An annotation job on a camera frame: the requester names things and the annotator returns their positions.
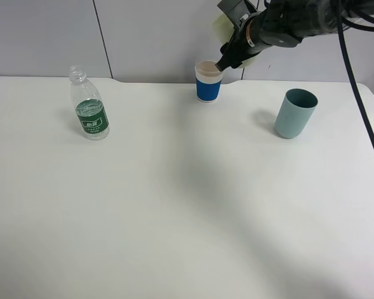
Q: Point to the teal blue plastic cup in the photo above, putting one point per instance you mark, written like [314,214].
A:
[297,107]

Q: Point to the blue sleeved paper cup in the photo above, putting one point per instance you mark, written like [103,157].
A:
[208,80]

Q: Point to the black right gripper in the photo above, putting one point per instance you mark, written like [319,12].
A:
[254,31]

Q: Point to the pale green plastic cup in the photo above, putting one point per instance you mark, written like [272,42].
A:
[223,29]

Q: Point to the clear bottle green label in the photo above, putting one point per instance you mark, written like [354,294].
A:
[88,105]

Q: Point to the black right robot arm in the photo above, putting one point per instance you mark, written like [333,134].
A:
[317,18]

